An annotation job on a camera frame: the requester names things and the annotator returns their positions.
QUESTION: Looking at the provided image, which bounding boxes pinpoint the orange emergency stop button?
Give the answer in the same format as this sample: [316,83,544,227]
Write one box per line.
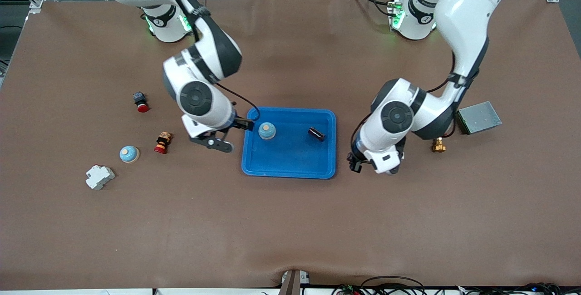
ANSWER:
[153,132,173,155]

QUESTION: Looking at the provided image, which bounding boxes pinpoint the blue plastic tray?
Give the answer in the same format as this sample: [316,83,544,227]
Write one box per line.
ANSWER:
[241,107,337,180]

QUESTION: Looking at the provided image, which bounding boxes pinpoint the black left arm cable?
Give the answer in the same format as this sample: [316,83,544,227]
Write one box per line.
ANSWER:
[350,52,456,155]

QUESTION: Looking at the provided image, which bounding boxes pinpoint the blue call bell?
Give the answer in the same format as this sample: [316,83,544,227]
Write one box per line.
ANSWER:
[257,122,277,141]
[119,146,140,163]

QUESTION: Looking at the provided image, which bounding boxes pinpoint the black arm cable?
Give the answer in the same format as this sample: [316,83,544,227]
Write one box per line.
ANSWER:
[350,52,456,155]
[152,0,261,123]

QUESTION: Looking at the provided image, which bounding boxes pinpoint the brown table mat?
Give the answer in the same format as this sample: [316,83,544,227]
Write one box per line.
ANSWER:
[0,0,581,292]

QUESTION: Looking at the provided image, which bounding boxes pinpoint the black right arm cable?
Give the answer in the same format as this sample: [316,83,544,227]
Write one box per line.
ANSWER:
[152,0,261,123]

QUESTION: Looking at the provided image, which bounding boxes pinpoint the brown mount post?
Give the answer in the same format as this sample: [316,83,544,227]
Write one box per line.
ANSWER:
[278,270,311,295]

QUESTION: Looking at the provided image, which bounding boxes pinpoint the white circuit breaker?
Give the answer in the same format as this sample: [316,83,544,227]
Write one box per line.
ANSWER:
[85,164,116,191]

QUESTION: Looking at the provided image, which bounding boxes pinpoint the tangled cable bundle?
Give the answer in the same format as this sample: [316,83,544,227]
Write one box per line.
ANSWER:
[454,282,581,295]

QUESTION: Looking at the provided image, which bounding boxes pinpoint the black cable loop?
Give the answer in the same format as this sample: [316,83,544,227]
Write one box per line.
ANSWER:
[361,276,426,295]

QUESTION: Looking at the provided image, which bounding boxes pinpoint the red push button switch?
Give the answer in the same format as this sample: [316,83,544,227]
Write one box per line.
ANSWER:
[133,92,150,113]

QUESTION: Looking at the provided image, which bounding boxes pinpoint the grey metal box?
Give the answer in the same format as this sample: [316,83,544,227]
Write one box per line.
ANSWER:
[455,101,503,135]

